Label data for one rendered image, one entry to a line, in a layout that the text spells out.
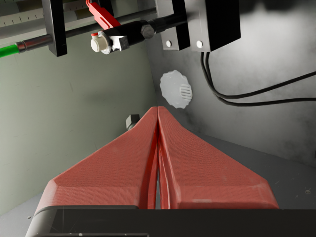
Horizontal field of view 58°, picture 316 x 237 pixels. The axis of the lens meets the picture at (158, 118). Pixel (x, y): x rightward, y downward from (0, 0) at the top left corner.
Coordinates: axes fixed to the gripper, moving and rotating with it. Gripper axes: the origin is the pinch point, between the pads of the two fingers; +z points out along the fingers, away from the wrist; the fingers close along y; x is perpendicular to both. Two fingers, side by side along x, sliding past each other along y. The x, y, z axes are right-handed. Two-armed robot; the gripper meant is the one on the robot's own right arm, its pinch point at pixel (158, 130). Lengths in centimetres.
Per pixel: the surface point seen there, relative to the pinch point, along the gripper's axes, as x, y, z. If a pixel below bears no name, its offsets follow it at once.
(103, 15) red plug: 3.0, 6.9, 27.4
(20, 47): 10.0, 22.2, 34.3
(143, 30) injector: 4.1, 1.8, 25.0
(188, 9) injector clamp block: 3.5, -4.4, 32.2
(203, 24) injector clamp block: 4.9, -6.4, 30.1
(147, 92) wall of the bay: 32, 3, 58
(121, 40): 3.6, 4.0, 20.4
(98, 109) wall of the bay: 31, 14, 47
